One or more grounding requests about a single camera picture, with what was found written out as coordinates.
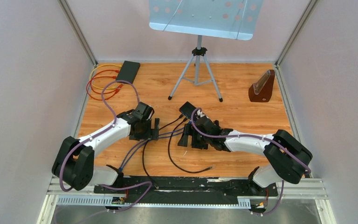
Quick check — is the light blue music stand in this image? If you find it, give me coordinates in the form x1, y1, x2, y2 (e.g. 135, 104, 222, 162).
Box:
148, 0, 263, 102

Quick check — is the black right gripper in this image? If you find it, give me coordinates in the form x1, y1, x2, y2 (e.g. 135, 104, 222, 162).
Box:
178, 124, 212, 150

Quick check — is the yellow ethernet cable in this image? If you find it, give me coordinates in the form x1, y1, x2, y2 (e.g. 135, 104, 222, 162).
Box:
89, 63, 123, 91

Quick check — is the brown wooden metronome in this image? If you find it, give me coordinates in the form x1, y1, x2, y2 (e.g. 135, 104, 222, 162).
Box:
248, 70, 275, 103

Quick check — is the black ethernet cable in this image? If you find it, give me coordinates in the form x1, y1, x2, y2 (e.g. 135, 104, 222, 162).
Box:
141, 115, 184, 190
167, 117, 214, 175

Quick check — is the blue ethernet cable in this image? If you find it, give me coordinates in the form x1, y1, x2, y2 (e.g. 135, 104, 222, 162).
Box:
121, 131, 186, 172
118, 126, 186, 172

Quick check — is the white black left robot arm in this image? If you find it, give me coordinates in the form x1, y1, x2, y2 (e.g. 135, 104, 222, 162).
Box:
52, 102, 159, 193

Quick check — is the black network switch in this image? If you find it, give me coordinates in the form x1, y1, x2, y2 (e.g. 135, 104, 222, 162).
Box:
179, 101, 198, 120

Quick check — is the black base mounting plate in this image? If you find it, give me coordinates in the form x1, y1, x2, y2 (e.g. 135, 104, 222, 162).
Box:
93, 175, 279, 206

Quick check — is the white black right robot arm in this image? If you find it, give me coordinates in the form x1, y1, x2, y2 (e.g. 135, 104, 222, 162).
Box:
178, 116, 313, 195

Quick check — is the black spare switch box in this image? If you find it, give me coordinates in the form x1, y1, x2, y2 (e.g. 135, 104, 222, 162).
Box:
116, 61, 141, 84

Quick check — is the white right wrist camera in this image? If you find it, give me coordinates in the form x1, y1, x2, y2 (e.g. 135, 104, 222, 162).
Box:
195, 110, 206, 120

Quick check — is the aluminium frame rail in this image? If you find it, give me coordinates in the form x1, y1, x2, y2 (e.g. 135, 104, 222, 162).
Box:
37, 176, 336, 224

